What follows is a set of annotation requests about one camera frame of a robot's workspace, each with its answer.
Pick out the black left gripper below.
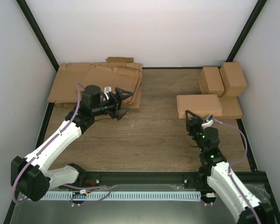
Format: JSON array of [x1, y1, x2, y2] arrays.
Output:
[[93, 88, 134, 120]]

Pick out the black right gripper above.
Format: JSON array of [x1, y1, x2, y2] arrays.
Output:
[[186, 111, 206, 153]]

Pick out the brown cardboard box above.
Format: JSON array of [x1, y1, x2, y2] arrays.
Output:
[[176, 94, 223, 119]]

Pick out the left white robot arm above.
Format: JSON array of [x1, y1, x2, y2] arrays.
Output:
[[11, 85, 133, 202]]

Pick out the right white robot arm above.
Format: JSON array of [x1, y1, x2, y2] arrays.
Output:
[[185, 110, 275, 224]]

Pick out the folded cardboard box back left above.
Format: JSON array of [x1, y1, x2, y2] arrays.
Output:
[[198, 67, 224, 97]]

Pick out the folded cardboard box front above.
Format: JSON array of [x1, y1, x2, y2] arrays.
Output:
[[218, 97, 243, 119]]

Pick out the folded cardboard box back right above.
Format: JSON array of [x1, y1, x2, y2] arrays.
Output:
[[220, 62, 248, 97]]

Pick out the stack of flat cardboard sheets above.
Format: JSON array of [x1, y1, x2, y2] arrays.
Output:
[[48, 57, 143, 109]]

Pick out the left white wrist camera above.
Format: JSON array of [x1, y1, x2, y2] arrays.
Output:
[[102, 86, 112, 100]]

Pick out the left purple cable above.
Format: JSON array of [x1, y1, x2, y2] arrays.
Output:
[[11, 82, 87, 204]]

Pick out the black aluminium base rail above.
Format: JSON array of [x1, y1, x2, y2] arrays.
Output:
[[72, 172, 209, 189]]

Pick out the right black frame post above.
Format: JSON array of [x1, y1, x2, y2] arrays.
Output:
[[226, 0, 267, 62]]

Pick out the black frame post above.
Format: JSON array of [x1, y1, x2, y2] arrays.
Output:
[[16, 0, 59, 72], [226, 0, 267, 62]]

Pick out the light blue slotted cable duct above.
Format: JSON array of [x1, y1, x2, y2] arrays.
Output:
[[42, 191, 201, 202]]

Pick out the left black frame post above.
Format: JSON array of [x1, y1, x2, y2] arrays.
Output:
[[16, 0, 59, 72]]

